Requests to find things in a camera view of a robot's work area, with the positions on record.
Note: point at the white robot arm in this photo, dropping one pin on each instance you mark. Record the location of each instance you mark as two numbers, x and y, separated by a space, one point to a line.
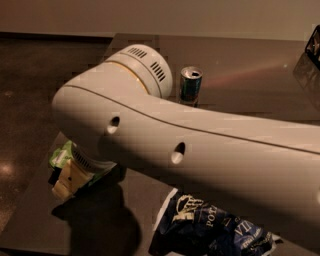
118 111

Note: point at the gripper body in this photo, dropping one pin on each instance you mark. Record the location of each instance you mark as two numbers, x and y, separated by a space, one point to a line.
84 161

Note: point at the green rice chip bag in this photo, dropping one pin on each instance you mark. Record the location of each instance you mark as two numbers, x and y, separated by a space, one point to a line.
70 151

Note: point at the dark blue potato chip bag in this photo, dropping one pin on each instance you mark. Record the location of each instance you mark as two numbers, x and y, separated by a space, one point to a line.
187 226

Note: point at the redbull can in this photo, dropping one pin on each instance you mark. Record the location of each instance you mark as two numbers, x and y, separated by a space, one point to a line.
190 84

